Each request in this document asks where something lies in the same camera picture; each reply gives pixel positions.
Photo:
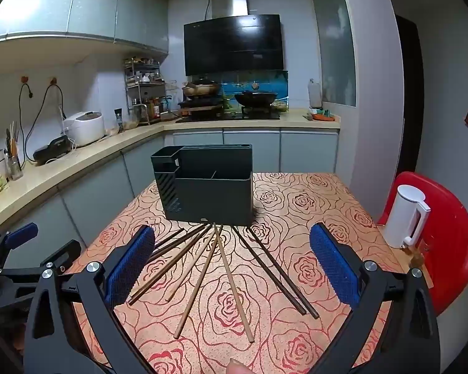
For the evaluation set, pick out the white rice cooker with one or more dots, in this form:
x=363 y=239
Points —
x=85 y=128

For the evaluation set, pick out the orange and green tray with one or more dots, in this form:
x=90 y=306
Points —
x=321 y=117

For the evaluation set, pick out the black gas hob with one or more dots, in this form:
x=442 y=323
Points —
x=257 y=115

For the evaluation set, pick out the clear glass jar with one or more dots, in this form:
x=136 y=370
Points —
x=132 y=120

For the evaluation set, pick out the beige kitchen countertop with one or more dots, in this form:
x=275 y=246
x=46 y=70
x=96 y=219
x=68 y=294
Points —
x=117 y=142

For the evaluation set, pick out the golden pan with lid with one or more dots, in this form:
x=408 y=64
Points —
x=201 y=89

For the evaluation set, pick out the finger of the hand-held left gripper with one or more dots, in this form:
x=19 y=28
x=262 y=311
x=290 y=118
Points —
x=21 y=235
x=64 y=253

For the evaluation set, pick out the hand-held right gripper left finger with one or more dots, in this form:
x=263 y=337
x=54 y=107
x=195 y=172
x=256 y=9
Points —
x=130 y=268

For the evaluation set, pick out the dark grey utensil holder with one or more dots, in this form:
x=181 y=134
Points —
x=210 y=194

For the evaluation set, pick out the metal kitchen rack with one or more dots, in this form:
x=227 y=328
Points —
x=144 y=84

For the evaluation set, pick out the person's right hand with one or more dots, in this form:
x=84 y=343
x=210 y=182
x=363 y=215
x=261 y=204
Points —
x=236 y=367

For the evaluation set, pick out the frosted glass window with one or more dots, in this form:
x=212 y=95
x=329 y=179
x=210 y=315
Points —
x=333 y=39

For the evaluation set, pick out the white electric kettle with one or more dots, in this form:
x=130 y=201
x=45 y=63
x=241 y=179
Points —
x=401 y=214

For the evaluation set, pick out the grey wall cabinets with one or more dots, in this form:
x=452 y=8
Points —
x=82 y=4

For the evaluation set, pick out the black induction cooker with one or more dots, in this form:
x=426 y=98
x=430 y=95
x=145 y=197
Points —
x=199 y=103

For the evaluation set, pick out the rose-patterned tablecloth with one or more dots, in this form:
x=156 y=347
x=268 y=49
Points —
x=257 y=331

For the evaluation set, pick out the black electric griddle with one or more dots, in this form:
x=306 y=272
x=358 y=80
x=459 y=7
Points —
x=52 y=150

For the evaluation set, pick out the black wok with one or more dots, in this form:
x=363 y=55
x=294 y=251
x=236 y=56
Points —
x=255 y=99

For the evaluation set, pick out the counter utensil jar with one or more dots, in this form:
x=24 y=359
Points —
x=15 y=167

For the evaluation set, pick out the blue picture backsplash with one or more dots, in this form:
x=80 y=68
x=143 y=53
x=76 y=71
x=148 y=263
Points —
x=265 y=83

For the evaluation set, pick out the red plastic chair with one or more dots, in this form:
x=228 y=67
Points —
x=448 y=241

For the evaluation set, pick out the black range hood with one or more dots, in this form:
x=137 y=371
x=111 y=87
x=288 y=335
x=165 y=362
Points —
x=234 y=46

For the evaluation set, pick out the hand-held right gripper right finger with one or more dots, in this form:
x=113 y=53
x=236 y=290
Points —
x=333 y=268

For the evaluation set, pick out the light wooden chopstick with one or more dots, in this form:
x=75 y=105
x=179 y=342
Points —
x=234 y=284
x=191 y=267

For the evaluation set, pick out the wooden board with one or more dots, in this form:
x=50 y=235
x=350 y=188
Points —
x=409 y=258

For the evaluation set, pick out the red sauce bottle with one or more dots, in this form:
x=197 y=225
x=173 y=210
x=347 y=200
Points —
x=156 y=110

